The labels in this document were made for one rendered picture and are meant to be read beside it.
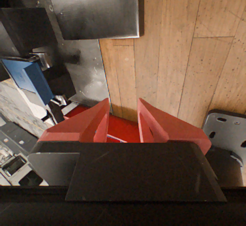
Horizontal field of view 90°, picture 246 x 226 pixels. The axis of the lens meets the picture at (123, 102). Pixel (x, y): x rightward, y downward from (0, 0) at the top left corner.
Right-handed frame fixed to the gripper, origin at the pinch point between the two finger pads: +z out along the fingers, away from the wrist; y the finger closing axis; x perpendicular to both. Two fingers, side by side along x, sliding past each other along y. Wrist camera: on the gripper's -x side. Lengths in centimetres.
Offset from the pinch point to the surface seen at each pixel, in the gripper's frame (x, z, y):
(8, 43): -3.2, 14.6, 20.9
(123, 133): 13.6, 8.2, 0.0
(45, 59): -1.7, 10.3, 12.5
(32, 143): 465, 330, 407
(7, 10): -8.1, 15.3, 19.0
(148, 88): 3.5, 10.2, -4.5
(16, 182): 467, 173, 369
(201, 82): 0.4, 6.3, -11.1
